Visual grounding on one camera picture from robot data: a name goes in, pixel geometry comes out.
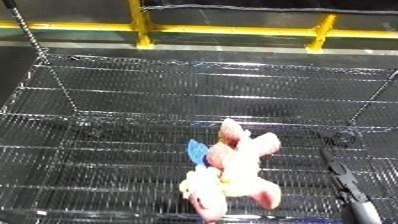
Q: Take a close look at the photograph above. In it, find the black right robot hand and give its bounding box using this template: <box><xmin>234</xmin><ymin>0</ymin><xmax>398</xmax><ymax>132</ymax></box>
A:
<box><xmin>318</xmin><ymin>147</ymin><xmax>374</xmax><ymax>207</ymax></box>

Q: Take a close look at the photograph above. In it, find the pink soft toy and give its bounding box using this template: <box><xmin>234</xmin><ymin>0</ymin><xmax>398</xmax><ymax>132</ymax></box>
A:
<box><xmin>177</xmin><ymin>118</ymin><xmax>285</xmax><ymax>223</ymax></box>

